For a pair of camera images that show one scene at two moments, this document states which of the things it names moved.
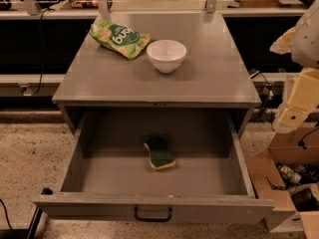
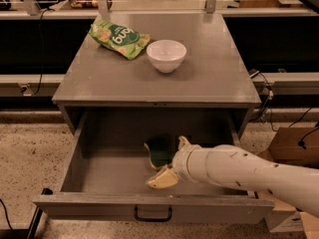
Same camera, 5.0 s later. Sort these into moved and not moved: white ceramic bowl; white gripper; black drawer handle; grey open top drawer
Moved: white gripper
Not moved: black drawer handle; white ceramic bowl; grey open top drawer
